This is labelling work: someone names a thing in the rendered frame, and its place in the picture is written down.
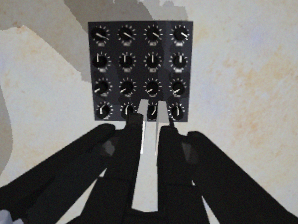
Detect black knob box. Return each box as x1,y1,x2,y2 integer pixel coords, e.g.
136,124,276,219
88,21,193,122

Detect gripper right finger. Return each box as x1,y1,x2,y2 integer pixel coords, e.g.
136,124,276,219
155,101,298,224

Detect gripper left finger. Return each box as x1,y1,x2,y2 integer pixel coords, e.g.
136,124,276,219
0,99,148,224

